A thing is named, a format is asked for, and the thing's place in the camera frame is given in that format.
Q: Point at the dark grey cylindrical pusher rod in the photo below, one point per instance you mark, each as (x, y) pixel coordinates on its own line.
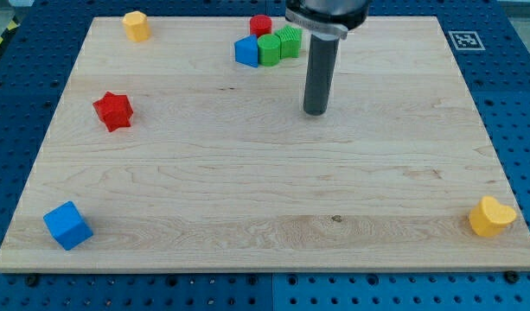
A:
(320, 69)

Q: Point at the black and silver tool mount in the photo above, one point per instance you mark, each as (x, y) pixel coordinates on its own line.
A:
(328, 17)

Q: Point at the yellow heart block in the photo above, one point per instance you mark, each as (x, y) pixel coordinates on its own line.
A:
(490, 217)

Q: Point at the light wooden board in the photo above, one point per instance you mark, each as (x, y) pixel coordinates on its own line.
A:
(222, 171)

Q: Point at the green ridged block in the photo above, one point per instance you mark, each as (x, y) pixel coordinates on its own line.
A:
(290, 41)

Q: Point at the green cylinder block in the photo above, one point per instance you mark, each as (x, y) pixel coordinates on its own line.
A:
(269, 47)

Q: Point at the red cylinder block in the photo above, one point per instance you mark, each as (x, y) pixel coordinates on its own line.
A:
(260, 25)

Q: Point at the blue triangle block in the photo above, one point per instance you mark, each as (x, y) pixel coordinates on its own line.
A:
(246, 51)

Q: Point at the white fiducial marker tag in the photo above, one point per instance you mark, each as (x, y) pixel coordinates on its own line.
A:
(464, 40)

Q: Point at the yellow hexagon block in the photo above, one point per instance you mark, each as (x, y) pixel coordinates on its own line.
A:
(136, 26)

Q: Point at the red star block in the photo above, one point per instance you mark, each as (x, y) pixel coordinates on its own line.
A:
(114, 111)

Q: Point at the blue cube block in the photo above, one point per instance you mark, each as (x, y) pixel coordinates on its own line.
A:
(67, 226)

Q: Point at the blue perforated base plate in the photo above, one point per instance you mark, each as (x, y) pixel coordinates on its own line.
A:
(36, 59)

